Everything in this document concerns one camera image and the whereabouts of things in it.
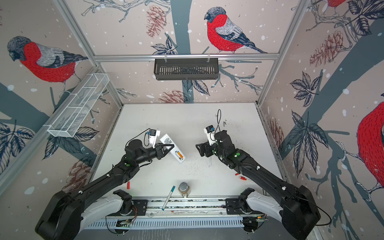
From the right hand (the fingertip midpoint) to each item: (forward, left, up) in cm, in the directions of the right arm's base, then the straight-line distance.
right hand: (202, 143), depth 80 cm
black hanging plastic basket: (+54, +13, +13) cm, 57 cm away
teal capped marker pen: (-25, +17, -15) cm, 34 cm away
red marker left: (-20, +40, -12) cm, 46 cm away
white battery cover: (-4, -4, -14) cm, 15 cm away
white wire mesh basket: (+1, +66, +18) cm, 69 cm away
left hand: (-5, +15, +5) cm, 17 cm away
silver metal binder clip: (-22, +8, -5) cm, 24 cm away
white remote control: (-6, +14, +2) cm, 15 cm away
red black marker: (-10, -20, -16) cm, 27 cm away
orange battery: (-7, +11, -2) cm, 14 cm away
